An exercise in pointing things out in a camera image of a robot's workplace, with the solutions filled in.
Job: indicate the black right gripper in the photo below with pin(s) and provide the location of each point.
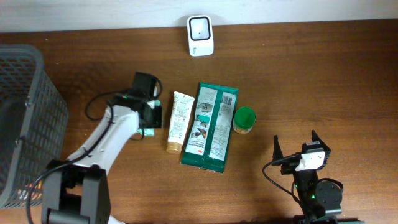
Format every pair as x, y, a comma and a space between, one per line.
288, 165

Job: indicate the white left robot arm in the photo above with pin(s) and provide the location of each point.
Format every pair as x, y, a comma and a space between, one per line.
76, 190

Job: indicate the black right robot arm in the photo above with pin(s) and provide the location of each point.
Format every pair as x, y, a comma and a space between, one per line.
319, 199

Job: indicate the white barcode scanner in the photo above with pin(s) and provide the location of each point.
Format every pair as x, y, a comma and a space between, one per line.
200, 35

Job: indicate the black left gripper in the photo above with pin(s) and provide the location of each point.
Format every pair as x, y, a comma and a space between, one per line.
155, 117

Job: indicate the teal small packet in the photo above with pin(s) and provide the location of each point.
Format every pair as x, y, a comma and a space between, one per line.
150, 131

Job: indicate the grey plastic mesh basket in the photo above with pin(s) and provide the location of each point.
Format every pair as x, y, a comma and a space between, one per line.
34, 118

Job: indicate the green wipes packet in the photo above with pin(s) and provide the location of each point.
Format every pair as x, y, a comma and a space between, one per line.
208, 141

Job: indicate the white cream tube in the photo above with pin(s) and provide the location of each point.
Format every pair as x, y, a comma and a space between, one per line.
179, 121

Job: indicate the green lid glass jar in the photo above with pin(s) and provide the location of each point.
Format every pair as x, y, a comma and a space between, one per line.
244, 120

